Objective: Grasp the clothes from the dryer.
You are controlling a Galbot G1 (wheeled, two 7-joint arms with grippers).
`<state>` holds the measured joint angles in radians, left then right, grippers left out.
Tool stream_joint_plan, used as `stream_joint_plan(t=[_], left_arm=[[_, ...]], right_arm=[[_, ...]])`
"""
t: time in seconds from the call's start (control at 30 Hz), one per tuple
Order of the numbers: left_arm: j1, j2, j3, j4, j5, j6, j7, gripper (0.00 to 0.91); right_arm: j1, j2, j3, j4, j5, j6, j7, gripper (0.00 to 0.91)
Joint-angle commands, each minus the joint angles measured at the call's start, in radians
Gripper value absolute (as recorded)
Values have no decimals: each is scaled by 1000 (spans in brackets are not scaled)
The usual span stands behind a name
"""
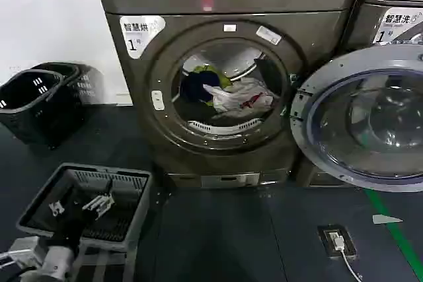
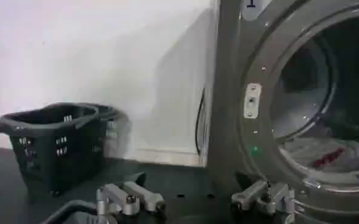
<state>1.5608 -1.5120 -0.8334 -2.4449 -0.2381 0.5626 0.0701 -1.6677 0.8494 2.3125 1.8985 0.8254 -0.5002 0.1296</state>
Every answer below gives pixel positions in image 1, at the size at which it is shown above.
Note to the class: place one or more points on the white power plug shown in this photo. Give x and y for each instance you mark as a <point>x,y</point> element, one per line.
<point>335,240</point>

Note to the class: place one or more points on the grey plastic laundry basket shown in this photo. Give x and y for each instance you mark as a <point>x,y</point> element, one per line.
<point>130,196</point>

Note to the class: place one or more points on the dark grey garment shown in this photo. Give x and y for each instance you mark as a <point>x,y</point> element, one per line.
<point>198,112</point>

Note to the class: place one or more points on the round glass dryer door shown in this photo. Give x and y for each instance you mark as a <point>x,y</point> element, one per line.
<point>363,120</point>

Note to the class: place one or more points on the black garment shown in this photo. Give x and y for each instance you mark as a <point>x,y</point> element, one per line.
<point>267,70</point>

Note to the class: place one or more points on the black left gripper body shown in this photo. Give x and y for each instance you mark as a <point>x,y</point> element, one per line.
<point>73,229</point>

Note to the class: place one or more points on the dark blue garment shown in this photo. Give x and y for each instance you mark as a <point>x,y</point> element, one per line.
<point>198,85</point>

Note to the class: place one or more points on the floor power socket box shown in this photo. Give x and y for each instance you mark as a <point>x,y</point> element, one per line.
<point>350,245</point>

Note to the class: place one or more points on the grey washing machine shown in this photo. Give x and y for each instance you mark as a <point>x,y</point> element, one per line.
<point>373,24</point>

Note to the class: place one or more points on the black plastic laundry basket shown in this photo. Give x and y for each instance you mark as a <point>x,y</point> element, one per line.
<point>36,110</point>
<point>86,80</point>

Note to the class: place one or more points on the white slotted lint filter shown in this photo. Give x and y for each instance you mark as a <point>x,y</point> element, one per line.
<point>211,127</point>

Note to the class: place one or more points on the white arrow floor sticker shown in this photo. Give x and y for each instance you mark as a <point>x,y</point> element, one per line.
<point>385,219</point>

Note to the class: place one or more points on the green garment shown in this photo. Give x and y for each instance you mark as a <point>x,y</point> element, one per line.
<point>224,80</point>

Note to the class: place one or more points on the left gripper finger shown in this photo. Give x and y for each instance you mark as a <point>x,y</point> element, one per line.
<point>56,207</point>
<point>98,203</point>

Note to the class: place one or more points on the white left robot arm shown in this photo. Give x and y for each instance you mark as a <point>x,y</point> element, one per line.
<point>53,263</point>

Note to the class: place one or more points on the green floor tape line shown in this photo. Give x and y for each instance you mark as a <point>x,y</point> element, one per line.
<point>396,235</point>

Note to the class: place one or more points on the white cloth with red print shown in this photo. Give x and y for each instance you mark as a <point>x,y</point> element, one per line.
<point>234,93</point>

